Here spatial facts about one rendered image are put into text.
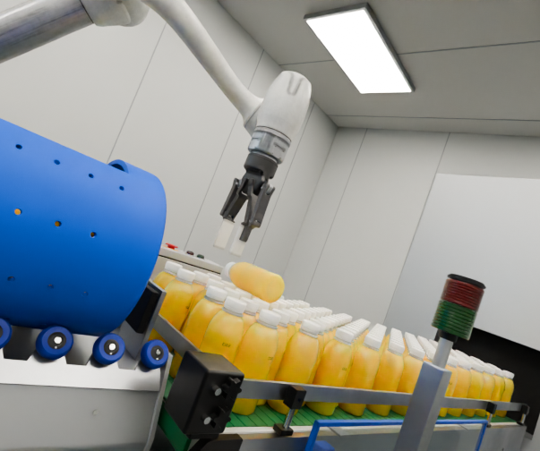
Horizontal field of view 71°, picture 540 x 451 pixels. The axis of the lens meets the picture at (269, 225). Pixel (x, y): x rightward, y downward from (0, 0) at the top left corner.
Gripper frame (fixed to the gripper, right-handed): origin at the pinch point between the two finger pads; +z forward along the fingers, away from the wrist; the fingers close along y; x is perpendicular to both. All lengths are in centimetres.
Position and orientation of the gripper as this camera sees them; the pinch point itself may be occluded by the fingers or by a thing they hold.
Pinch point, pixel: (230, 239)
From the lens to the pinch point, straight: 86.3
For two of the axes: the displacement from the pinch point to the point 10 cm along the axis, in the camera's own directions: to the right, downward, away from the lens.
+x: 7.0, 3.3, 6.3
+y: 6.1, 1.8, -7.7
